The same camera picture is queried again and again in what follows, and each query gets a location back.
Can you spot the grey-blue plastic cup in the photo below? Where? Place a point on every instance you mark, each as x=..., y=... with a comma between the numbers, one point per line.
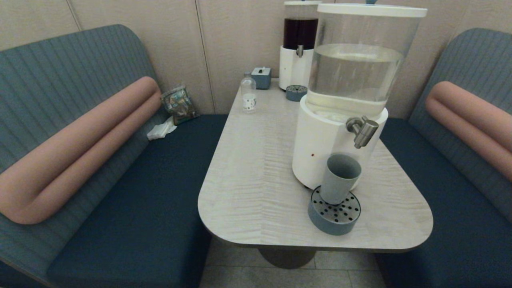
x=338, y=184

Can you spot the clear bottle with white label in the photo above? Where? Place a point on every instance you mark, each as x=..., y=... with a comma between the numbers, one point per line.
x=248, y=100

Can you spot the small round drip tray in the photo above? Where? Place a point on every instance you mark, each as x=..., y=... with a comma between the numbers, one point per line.
x=295, y=95

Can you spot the large clear water dispenser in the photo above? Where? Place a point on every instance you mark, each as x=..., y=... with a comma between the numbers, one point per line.
x=320, y=140

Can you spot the blue-grey tissue box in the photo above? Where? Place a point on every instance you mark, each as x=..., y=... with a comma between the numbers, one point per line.
x=262, y=78

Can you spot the dark drink dispenser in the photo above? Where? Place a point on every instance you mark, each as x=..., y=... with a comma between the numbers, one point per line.
x=294, y=68

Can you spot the green printed snack bag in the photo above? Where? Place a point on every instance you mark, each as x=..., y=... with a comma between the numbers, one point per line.
x=180, y=106

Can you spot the crumpled white tissue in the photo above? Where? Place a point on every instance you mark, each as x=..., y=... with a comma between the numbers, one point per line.
x=162, y=130

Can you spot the small metal drink tap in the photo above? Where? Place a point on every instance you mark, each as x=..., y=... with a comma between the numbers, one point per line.
x=300, y=50

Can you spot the metal water dispenser tap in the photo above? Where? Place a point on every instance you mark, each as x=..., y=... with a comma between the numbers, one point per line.
x=364, y=134

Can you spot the large round perforated drip tray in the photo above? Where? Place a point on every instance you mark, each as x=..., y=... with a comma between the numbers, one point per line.
x=332, y=224

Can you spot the dark blue seat cushion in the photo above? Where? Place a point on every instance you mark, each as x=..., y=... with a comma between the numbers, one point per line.
x=460, y=224
x=140, y=208

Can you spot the grey table pedestal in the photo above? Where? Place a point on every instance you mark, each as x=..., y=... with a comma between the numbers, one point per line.
x=286, y=258

